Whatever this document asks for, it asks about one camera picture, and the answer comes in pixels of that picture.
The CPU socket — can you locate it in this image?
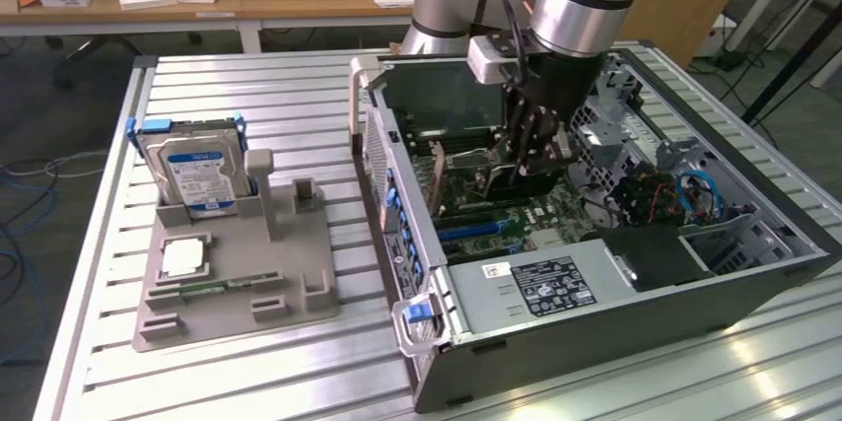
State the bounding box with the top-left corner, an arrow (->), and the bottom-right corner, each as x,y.
446,151 -> 497,170

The hard disk with blue caddy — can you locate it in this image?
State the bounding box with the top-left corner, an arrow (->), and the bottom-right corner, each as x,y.
124,114 -> 248,220

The white small floor unit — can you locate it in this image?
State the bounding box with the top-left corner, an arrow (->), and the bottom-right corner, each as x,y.
693,13 -> 739,63

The black open PC case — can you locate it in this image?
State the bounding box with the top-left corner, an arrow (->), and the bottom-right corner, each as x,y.
347,40 -> 831,415

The blue data wire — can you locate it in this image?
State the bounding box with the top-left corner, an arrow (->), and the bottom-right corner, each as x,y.
677,169 -> 726,223

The metal disk bay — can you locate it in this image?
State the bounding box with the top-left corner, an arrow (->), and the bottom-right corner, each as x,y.
567,68 -> 667,172

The green motherboard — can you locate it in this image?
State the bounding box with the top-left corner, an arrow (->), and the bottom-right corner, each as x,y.
399,114 -> 609,265

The grey power supply unit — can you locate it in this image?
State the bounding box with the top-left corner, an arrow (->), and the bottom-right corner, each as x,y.
435,238 -> 641,336

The blue expansion slot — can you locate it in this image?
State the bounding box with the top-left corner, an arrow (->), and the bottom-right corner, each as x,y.
435,221 -> 514,244

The black Nvidia graphics card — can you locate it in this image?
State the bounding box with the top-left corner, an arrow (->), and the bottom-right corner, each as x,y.
426,144 -> 562,218

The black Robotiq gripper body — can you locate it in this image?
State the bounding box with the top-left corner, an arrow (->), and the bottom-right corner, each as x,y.
502,51 -> 606,119

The grey printed parts rack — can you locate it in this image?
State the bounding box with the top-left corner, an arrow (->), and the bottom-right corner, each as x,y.
131,147 -> 344,355

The green RAM stick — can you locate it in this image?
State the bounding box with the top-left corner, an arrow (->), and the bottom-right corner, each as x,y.
179,276 -> 259,297

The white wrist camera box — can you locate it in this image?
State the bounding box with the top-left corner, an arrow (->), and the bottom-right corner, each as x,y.
466,35 -> 529,87

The black-labelled RAM stick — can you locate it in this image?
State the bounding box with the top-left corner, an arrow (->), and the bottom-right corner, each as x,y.
438,196 -> 527,216

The silver CPU chip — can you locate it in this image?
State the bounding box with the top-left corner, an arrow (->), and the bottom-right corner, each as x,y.
160,239 -> 208,279

